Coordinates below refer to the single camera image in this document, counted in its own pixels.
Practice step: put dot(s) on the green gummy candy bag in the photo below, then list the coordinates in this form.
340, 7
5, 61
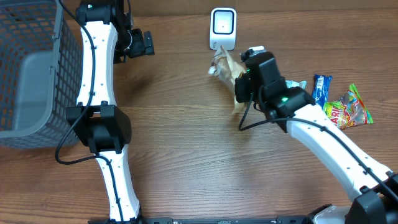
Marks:
349, 110

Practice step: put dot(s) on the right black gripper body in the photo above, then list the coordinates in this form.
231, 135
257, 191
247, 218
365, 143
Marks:
243, 88

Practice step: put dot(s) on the beige snack bag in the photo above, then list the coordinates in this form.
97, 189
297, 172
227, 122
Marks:
227, 70

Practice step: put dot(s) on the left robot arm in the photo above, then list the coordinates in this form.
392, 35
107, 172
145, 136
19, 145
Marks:
108, 38

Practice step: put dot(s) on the mint green snack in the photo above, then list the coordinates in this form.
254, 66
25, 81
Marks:
291, 84

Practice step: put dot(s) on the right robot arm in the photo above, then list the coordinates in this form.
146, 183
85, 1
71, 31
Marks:
370, 185

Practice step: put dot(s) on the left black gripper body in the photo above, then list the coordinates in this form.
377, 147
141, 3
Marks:
137, 47

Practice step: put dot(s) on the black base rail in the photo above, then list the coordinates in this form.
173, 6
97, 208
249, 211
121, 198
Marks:
224, 221

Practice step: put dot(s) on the dark grey plastic basket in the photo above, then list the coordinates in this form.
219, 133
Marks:
41, 70

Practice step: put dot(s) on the white barcode scanner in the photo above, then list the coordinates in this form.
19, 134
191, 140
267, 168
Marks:
223, 28

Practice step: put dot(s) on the blue cookie pack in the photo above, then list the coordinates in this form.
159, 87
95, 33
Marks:
321, 89

